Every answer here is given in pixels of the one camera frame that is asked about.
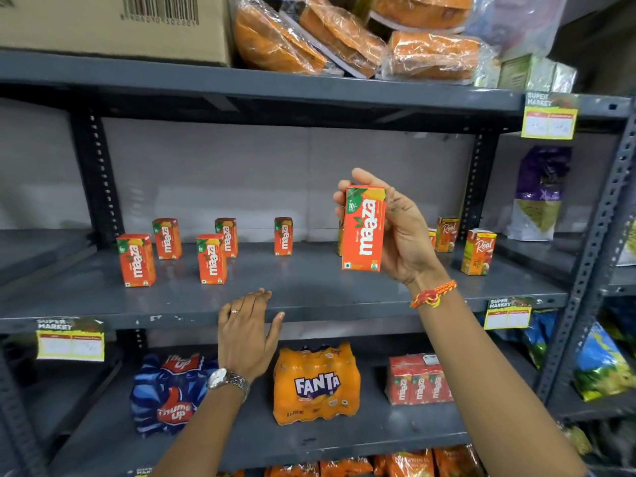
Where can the person's right hand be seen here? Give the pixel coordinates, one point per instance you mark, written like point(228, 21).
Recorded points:
point(407, 243)

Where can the person's left hand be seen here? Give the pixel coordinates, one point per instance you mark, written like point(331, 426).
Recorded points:
point(243, 342)

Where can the person's left thumb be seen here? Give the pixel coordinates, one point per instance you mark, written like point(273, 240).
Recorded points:
point(275, 331)

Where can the person's left middle finger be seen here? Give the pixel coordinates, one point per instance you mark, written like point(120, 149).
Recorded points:
point(253, 305)

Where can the person's right thumb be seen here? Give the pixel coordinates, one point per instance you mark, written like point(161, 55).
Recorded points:
point(391, 209)

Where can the person's left little finger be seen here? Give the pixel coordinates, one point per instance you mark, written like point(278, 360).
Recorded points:
point(224, 318)

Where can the orange mango juice carton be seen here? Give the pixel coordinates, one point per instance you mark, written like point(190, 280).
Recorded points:
point(363, 228)
point(136, 260)
point(227, 233)
point(167, 239)
point(212, 259)
point(283, 236)

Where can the person's left forearm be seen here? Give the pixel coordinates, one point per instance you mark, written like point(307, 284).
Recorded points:
point(198, 432)

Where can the person's right forearm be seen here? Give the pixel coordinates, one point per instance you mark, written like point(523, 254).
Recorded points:
point(487, 392)

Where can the orange green fruit juice carton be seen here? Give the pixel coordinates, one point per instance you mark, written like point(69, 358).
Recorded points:
point(432, 237)
point(478, 252)
point(447, 234)

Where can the grey metal shelving rack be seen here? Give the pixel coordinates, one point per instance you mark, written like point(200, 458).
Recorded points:
point(591, 273)
point(35, 248)
point(308, 288)

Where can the orange drink carton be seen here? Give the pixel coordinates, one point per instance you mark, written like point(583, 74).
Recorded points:
point(340, 240)

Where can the silver wristwatch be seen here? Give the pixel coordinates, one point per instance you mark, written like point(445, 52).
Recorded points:
point(224, 378)

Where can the orange soda bottle pack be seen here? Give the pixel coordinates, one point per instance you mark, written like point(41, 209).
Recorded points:
point(315, 385)

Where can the blue cola bottle pack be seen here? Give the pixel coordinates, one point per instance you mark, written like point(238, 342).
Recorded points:
point(166, 392)

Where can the purple white food packet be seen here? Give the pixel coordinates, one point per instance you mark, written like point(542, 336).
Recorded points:
point(539, 193)

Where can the red shrink-wrapped carton pack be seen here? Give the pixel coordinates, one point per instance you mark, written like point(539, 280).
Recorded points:
point(418, 382)

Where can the yellow shelf price label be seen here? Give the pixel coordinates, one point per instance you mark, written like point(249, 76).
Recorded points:
point(143, 472)
point(549, 121)
point(69, 342)
point(508, 315)

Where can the orange snack in clear wrap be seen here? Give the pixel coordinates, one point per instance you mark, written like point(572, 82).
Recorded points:
point(343, 34)
point(435, 57)
point(422, 9)
point(273, 42)

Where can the row of orange snack packets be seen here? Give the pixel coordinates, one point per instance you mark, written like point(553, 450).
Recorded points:
point(407, 464)

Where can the green white boxes pack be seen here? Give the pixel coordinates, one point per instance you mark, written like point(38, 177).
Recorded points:
point(534, 74)

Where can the blue yellow snack bag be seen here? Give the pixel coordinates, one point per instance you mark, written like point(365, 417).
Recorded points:
point(603, 365)
point(540, 337)

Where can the clear plastic bag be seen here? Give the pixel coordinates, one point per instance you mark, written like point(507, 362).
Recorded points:
point(521, 19)

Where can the white yellow packet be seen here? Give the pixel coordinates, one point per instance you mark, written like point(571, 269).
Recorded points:
point(628, 245)

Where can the green yellow packet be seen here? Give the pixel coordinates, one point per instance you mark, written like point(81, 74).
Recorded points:
point(579, 439)

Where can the brown cardboard box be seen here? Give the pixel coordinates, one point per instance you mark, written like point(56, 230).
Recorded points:
point(99, 29)

